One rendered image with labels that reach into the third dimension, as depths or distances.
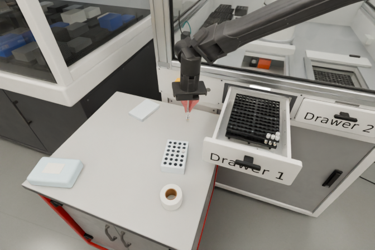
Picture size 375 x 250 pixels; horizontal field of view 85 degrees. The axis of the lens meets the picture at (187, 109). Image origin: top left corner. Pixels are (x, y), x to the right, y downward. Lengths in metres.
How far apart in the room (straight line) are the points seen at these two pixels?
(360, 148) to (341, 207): 0.78
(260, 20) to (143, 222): 0.63
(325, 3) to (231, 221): 1.33
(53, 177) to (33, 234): 0.96
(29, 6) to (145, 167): 0.68
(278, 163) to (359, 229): 1.23
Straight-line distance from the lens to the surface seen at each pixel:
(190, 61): 0.56
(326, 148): 1.15
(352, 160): 1.23
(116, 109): 1.07
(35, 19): 0.95
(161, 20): 0.88
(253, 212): 1.60
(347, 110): 0.97
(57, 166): 0.87
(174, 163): 0.76
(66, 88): 1.06
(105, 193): 0.79
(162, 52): 0.93
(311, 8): 0.49
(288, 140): 0.77
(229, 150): 0.67
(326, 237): 1.72
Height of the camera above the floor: 1.43
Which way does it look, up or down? 41 degrees down
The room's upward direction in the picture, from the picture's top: straight up
